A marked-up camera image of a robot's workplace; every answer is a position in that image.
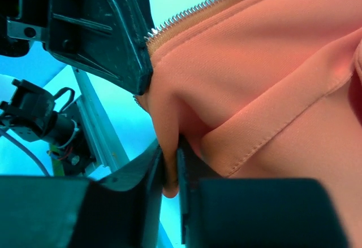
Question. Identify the orange jacket pink lining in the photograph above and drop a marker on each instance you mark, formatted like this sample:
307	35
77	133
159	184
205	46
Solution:
264	88

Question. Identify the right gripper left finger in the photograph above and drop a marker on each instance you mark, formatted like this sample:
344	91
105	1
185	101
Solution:
120	210

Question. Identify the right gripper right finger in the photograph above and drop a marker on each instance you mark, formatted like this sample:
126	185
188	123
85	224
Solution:
220	212

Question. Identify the aluminium table edge rail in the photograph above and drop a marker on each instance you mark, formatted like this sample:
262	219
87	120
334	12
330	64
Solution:
100	133

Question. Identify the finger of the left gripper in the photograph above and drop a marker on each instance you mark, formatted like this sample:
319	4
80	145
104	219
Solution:
106	38

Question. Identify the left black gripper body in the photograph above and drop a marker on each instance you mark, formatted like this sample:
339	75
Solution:
23	22

